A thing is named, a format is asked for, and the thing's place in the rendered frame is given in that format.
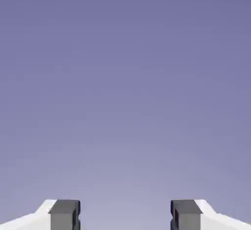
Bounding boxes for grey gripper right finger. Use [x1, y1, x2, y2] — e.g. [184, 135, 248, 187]
[170, 199, 251, 230]

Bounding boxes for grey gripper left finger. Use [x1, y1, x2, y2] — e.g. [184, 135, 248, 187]
[0, 199, 81, 230]

